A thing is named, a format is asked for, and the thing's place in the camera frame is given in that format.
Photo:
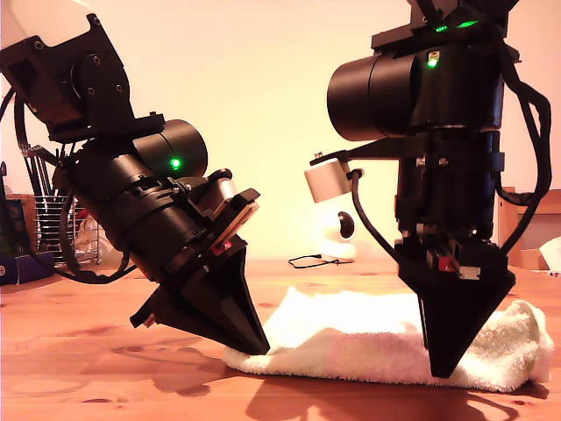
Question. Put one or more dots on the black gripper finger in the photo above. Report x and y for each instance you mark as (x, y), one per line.
(423, 289)
(197, 307)
(464, 307)
(234, 280)

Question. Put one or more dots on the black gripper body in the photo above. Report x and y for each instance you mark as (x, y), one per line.
(166, 241)
(447, 210)

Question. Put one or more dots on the cream pink striped tea towel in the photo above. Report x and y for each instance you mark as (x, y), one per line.
(350, 351)

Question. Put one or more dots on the brown cardboard box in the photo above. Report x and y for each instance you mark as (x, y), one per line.
(530, 259)

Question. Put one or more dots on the wooden chair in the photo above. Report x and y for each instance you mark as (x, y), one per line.
(550, 201)

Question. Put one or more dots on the thin black chopstick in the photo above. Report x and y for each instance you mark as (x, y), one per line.
(47, 177)
(35, 182)

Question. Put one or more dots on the dark blue box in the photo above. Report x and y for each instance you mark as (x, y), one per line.
(30, 268)

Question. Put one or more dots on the dark printed carton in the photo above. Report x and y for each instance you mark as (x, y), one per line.
(13, 223)

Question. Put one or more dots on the slim black object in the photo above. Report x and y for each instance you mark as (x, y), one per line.
(2, 177)

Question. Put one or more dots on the white round security camera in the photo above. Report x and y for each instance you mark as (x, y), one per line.
(337, 245)

